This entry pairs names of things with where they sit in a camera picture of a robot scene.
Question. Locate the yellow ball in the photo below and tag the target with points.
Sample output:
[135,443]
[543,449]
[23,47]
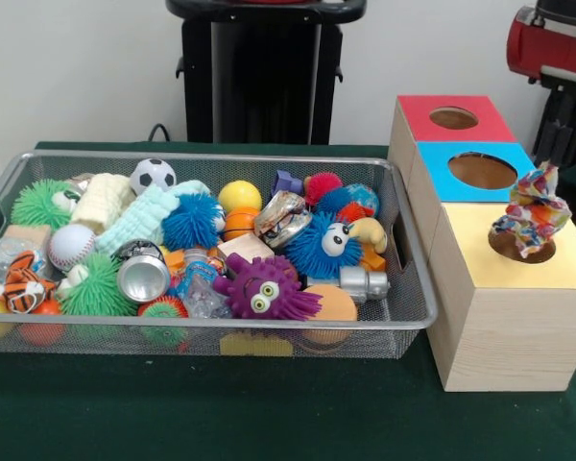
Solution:
[240,196]

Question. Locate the yellow cheese wedge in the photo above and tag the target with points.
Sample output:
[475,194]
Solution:
[257,344]

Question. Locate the dark green tablecloth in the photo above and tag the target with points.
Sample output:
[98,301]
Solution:
[269,413]

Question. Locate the purple spiky ball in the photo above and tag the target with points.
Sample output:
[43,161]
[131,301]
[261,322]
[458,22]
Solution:
[264,288]

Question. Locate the clear mesh bin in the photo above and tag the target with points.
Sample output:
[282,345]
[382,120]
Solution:
[415,288]

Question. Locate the cream knit cloth roll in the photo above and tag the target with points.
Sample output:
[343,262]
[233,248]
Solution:
[101,200]

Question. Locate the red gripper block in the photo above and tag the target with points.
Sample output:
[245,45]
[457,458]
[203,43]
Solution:
[552,48]

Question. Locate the mint green knit cloth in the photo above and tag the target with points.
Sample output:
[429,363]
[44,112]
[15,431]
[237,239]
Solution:
[154,216]

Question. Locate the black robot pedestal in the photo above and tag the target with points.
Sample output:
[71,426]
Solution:
[269,77]

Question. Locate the black and white soccer ball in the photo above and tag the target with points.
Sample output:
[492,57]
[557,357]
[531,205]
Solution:
[154,175]

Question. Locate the wooden three-hole box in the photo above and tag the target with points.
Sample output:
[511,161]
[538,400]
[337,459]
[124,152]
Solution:
[509,327]

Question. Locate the green spiky ball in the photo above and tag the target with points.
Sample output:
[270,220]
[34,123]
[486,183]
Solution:
[40,202]

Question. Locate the orange tiger plush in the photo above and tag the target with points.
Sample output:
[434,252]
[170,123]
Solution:
[19,286]

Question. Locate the blue fuzzy monster toy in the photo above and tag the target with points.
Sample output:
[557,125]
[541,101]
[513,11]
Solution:
[312,250]

